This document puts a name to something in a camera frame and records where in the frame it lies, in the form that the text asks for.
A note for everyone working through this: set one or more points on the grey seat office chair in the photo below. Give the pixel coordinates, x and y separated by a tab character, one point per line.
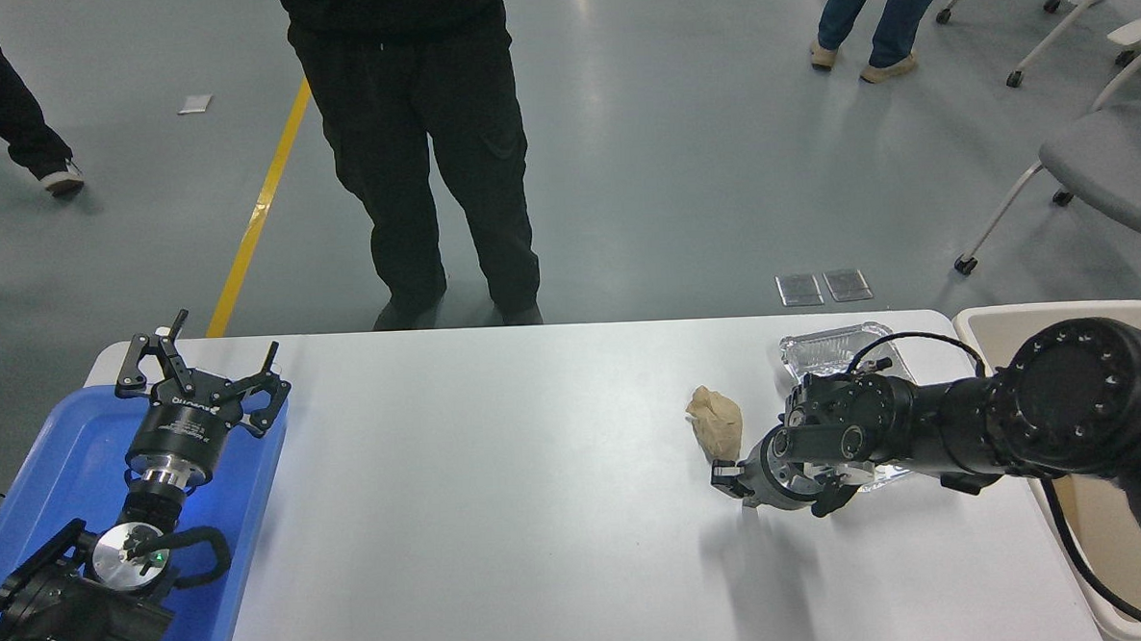
1117	167

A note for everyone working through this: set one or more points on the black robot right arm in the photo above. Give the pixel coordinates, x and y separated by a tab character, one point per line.
1065	395

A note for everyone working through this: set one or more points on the silver foil plate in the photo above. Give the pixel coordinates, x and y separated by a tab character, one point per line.
822	353

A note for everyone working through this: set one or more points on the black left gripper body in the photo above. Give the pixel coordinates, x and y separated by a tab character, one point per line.
185	429

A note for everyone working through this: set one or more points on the metal floor socket cover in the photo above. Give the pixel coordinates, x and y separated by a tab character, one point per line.
799	289
847	284

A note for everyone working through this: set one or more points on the white frame office chair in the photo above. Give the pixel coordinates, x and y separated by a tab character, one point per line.
1077	9

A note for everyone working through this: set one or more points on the crumpled tan paper ball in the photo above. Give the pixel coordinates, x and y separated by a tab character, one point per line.
717	425

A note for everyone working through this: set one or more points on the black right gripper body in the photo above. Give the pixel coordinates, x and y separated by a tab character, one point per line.
780	485

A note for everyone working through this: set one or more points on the large pale dustbin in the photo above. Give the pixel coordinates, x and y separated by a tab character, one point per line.
985	341

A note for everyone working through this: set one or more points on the blue plastic tray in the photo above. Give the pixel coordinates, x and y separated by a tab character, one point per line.
66	448

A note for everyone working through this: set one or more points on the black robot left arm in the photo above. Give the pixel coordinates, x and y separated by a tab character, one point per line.
54	622

